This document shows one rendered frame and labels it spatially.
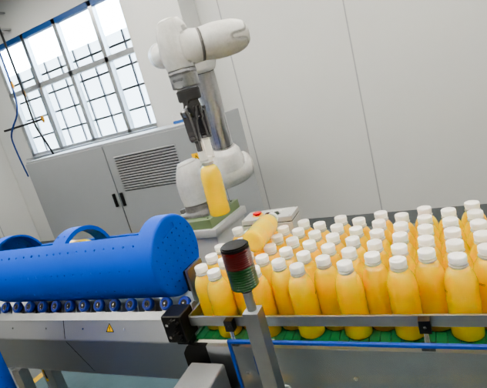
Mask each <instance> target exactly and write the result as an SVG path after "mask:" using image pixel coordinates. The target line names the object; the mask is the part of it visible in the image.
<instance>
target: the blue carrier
mask: <svg viewBox="0 0 487 388"><path fill-rule="evenodd" d="M81 231H83V232H87V233H88V234H90V235H91V236H93V237H94V238H91V239H90V240H91V241H84V242H71V243H69V242H70V241H71V239H72V238H73V237H74V236H75V235H76V234H77V233H78V232H81ZM198 257H199V248H198V243H197V240H196V236H195V233H194V231H193V229H192V227H191V225H190V224H189V223H188V222H187V221H186V220H185V219H184V218H183V217H182V216H180V215H177V214H173V213H170V214H165V215H159V216H153V217H151V218H150V219H148V220H147V221H146V222H145V223H144V225H143V227H142V228H141V230H140V231H139V232H137V233H130V234H123V235H117V236H109V234H108V233H107V232H106V231H104V230H103V229H101V228H99V227H98V226H92V225H87V226H77V227H72V228H69V229H67V230H65V231H64V232H62V233H61V234H60V235H59V236H58V237H57V238H56V239H55V241H54V242H53V243H46V244H41V243H40V242H39V241H38V240H37V239H36V238H34V237H32V236H28V235H14V236H6V237H3V238H1V239H0V301H2V302H9V303H15V302H29V301H33V302H39V301H55V300H58V301H63V300H83V299H129V298H146V297H151V298H156V297H165V296H168V297H177V296H182V295H183V294H184V293H186V292H187V291H188V287H187V284H186V280H185V278H184V275H183V271H184V270H185V269H186V268H187V267H188V266H189V265H190V264H191V263H192V262H193V261H194V260H196V259H197V258H198Z"/></svg>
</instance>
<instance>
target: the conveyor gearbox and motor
mask: <svg viewBox="0 0 487 388"><path fill-rule="evenodd" d="M174 388H231V386H230V381H229V379H228V376H227V372H226V370H225V366H224V365H223V364H218V363H191V364H190V365H189V367H188V368H187V370H186V372H185V373H184V374H183V375H182V377H181V378H180V380H179V381H178V383H177V384H176V385H175V387H174Z"/></svg>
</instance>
